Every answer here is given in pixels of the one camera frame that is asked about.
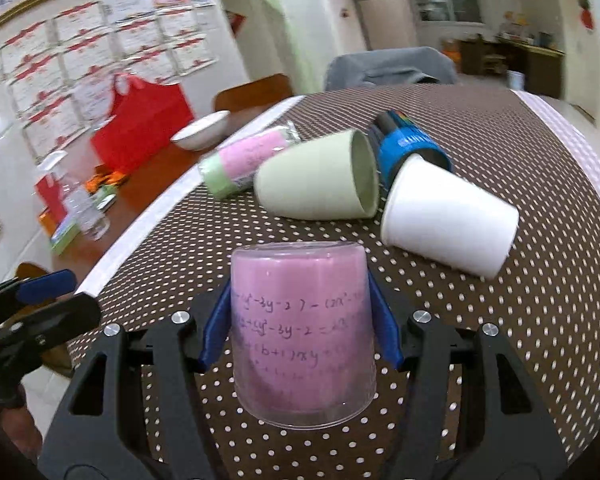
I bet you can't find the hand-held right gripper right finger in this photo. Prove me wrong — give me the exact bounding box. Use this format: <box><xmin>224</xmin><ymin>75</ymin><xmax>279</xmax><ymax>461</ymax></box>
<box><xmin>366</xmin><ymin>271</ymin><xmax>567</xmax><ymax>480</ymax></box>

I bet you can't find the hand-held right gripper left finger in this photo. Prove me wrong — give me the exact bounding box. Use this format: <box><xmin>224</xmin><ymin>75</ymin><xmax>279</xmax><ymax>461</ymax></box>
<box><xmin>39</xmin><ymin>280</ymin><xmax>234</xmax><ymax>480</ymax></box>

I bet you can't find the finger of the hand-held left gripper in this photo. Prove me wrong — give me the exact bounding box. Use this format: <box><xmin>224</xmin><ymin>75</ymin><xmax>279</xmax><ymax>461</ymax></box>
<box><xmin>0</xmin><ymin>269</ymin><xmax>77</xmax><ymax>311</ymax></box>
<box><xmin>0</xmin><ymin>292</ymin><xmax>102</xmax><ymax>376</ymax></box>

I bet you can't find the clear pink plastic cup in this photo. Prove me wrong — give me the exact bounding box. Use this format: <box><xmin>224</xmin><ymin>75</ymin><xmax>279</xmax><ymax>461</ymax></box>
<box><xmin>230</xmin><ymin>241</ymin><xmax>379</xmax><ymax>428</ymax></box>

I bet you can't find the white paper cup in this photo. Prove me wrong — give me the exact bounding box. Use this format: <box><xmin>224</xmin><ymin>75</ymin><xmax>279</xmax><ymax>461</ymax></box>
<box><xmin>380</xmin><ymin>154</ymin><xmax>520</xmax><ymax>279</ymax></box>

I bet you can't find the light green cup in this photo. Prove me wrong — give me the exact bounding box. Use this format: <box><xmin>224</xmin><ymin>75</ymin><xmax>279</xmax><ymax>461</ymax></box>
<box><xmin>253</xmin><ymin>129</ymin><xmax>381</xmax><ymax>221</ymax></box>

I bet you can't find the pink and green cup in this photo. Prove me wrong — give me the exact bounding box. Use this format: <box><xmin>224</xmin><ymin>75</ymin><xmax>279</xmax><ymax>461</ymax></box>
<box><xmin>200</xmin><ymin>122</ymin><xmax>301</xmax><ymax>198</ymax></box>

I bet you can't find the green box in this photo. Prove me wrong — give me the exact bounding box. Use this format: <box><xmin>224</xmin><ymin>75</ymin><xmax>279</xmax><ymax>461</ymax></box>
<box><xmin>49</xmin><ymin>217</ymin><xmax>81</xmax><ymax>253</ymax></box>

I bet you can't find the red packet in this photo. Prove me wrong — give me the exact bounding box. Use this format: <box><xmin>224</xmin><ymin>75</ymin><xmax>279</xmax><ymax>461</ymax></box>
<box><xmin>34</xmin><ymin>172</ymin><xmax>71</xmax><ymax>223</ymax></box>

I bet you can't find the clear plastic bottle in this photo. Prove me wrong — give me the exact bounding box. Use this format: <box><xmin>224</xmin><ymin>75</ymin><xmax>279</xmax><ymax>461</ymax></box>
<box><xmin>37</xmin><ymin>151</ymin><xmax>112</xmax><ymax>241</ymax></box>

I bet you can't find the brown dotted tablecloth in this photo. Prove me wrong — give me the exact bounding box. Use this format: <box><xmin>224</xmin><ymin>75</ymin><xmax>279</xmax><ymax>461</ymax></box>
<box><xmin>66</xmin><ymin>82</ymin><xmax>600</xmax><ymax>480</ymax></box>

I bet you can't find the blue cylindrical container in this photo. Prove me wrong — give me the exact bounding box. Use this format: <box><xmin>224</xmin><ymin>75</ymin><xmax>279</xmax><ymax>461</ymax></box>
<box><xmin>369</xmin><ymin>110</ymin><xmax>455</xmax><ymax>186</ymax></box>

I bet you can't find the red bag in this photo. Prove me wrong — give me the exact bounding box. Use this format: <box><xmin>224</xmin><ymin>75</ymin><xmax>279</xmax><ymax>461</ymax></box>
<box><xmin>90</xmin><ymin>72</ymin><xmax>196</xmax><ymax>175</ymax></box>

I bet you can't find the white bowl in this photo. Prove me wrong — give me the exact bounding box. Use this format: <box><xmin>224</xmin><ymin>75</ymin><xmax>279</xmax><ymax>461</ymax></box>
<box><xmin>171</xmin><ymin>110</ymin><xmax>231</xmax><ymax>151</ymax></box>

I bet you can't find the wooden chair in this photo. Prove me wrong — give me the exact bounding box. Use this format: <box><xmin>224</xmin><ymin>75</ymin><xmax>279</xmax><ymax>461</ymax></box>
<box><xmin>214</xmin><ymin>73</ymin><xmax>295</xmax><ymax>113</ymax></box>

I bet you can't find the dark wooden cabinet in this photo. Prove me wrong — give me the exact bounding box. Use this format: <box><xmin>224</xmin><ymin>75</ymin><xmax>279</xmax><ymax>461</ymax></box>
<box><xmin>460</xmin><ymin>37</ymin><xmax>566</xmax><ymax>100</ymax></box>

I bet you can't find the white refrigerator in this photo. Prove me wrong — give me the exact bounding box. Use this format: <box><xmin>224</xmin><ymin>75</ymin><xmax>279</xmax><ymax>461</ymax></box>
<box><xmin>350</xmin><ymin>0</ymin><xmax>421</xmax><ymax>52</ymax></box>

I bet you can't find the wall of certificates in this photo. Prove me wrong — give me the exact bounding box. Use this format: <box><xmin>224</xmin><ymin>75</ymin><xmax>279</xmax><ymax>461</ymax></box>
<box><xmin>0</xmin><ymin>0</ymin><xmax>218</xmax><ymax>158</ymax></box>

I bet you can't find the red wall ornament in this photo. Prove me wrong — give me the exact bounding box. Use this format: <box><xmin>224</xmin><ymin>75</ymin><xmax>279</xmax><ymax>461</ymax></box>
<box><xmin>577</xmin><ymin>0</ymin><xmax>597</xmax><ymax>33</ymax></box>

